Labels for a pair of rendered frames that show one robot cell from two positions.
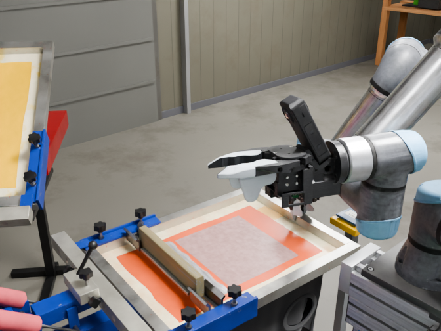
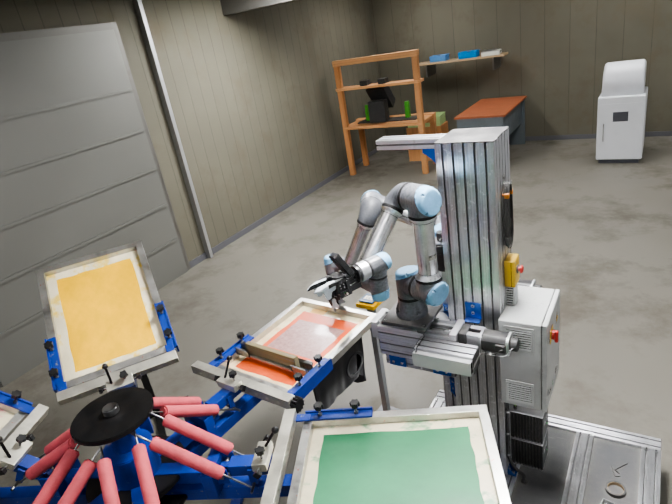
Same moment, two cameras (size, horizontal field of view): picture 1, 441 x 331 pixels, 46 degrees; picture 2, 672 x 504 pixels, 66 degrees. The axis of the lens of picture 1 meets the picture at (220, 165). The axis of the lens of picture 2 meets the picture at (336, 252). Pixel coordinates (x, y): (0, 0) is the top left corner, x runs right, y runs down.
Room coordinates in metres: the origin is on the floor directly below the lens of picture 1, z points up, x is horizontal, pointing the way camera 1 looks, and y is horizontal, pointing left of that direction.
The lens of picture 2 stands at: (-0.96, 0.30, 2.54)
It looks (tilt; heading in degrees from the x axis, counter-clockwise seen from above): 23 degrees down; 346
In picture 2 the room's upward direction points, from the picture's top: 10 degrees counter-clockwise
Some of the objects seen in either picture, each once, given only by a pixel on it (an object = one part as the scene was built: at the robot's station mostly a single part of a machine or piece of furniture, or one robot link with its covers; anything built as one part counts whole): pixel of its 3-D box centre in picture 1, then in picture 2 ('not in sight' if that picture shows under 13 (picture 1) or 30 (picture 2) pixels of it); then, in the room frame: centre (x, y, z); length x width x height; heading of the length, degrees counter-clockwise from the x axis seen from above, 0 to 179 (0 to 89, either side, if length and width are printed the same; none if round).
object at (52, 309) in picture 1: (64, 305); (223, 397); (1.17, 0.45, 1.02); 0.17 x 0.06 x 0.05; 127
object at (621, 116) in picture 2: not in sight; (622, 111); (5.32, -5.95, 0.71); 0.71 x 0.61 x 1.42; 132
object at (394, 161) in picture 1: (388, 155); (376, 265); (0.80, -0.29, 1.65); 0.11 x 0.08 x 0.09; 108
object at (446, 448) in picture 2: not in sight; (353, 452); (0.52, 0.01, 1.05); 1.08 x 0.61 x 0.23; 67
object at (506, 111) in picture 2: not in sight; (493, 131); (6.97, -4.81, 0.43); 1.59 x 0.82 x 0.87; 132
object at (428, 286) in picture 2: not in sight; (425, 246); (0.88, -0.54, 1.63); 0.15 x 0.12 x 0.55; 18
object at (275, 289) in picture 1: (220, 250); (298, 342); (1.51, 0.00, 0.97); 0.79 x 0.58 x 0.04; 127
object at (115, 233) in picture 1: (122, 237); (233, 353); (1.59, 0.36, 0.97); 0.30 x 0.05 x 0.07; 127
